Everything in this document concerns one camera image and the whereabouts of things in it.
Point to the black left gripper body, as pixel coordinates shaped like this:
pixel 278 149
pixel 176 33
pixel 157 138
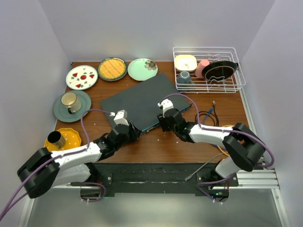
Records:
pixel 127 140

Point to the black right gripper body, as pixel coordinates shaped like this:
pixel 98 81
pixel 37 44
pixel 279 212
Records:
pixel 164 125

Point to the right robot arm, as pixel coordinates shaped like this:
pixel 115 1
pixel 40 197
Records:
pixel 244 148

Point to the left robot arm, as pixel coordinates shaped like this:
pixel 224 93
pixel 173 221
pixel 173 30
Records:
pixel 44 169

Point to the grey blue mug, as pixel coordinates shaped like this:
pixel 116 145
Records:
pixel 184 77

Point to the yellow scalloped plate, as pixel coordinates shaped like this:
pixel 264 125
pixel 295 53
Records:
pixel 72 140

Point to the cream square bowl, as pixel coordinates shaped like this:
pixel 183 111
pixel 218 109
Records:
pixel 185 62

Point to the mint green flower plate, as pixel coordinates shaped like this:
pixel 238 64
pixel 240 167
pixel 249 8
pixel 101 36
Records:
pixel 142 69

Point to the cream ceramic mug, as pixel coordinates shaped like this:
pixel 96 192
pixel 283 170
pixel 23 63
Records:
pixel 71 101

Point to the pink cup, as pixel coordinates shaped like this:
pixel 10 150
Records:
pixel 200 66

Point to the grey green saucer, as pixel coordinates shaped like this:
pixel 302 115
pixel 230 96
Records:
pixel 61 112

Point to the yellow woven pattern plate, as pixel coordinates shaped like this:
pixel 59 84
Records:
pixel 112 69

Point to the dark bronze mug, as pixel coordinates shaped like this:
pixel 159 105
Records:
pixel 57 139

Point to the black round plate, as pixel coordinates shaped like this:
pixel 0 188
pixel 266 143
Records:
pixel 219 70

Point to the white strawberry pattern plate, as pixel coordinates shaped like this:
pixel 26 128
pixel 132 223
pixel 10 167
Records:
pixel 82 77

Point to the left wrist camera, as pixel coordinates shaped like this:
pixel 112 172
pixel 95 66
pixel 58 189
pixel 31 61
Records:
pixel 121 118

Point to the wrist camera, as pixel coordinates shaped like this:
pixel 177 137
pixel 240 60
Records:
pixel 121 118
pixel 165 105

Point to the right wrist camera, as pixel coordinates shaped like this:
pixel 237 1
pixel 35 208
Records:
pixel 165 105

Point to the black network switch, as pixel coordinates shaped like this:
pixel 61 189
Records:
pixel 141 101

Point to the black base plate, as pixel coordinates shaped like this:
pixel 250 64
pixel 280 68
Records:
pixel 150 177

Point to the white wire dish rack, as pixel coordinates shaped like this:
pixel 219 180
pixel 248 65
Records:
pixel 213 54

